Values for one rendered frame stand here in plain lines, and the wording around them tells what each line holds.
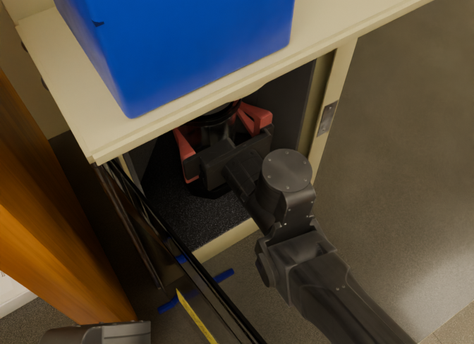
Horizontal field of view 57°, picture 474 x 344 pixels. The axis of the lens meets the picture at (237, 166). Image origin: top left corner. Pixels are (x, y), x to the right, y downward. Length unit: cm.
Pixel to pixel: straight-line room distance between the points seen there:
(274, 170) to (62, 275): 24
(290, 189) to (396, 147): 51
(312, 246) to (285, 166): 10
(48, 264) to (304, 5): 24
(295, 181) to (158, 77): 29
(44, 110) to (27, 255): 67
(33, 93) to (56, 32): 65
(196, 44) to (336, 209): 67
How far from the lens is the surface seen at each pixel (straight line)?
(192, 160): 56
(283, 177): 48
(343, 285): 47
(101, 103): 24
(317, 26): 27
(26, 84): 92
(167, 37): 20
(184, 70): 22
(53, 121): 100
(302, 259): 52
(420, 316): 82
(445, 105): 106
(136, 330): 30
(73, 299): 41
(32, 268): 34
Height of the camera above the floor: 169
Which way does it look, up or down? 59 degrees down
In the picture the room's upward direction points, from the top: straight up
